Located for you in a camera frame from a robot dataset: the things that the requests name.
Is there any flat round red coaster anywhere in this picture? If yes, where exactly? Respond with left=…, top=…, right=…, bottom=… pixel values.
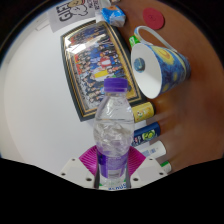
left=142, top=7, right=166, bottom=31

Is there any clear purple-capped water bottle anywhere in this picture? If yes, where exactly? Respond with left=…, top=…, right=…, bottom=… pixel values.
left=92, top=78, right=135, bottom=191

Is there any amber yellow-labelled pump bottle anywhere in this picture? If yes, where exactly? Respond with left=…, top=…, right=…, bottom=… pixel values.
left=131, top=101, right=156, bottom=123

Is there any white blue-capped lotion bottle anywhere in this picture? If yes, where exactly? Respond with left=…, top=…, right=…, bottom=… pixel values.
left=139, top=139, right=167, bottom=159

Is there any white printed paper gift bag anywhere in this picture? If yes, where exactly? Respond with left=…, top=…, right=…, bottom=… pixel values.
left=47, top=0, right=103, bottom=33

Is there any framed group photo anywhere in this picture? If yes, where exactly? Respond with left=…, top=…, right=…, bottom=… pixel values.
left=60, top=20, right=148, bottom=123

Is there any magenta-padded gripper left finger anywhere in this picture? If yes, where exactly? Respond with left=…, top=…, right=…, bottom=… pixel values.
left=59, top=145, right=100, bottom=190

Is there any dark blue pump bottle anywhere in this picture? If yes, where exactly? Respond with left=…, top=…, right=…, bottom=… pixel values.
left=131, top=121, right=162, bottom=148

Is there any blue tissue pack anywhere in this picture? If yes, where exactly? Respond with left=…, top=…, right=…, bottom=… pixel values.
left=100, top=4, right=127, bottom=28

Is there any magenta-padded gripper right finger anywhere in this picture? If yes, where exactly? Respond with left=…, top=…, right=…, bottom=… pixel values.
left=125, top=147, right=168, bottom=190

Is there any blue starry print mug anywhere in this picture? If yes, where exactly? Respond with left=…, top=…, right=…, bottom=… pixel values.
left=129, top=25, right=192, bottom=100

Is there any small green packet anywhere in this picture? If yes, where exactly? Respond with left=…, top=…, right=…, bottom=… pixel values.
left=129, top=34, right=141, bottom=48

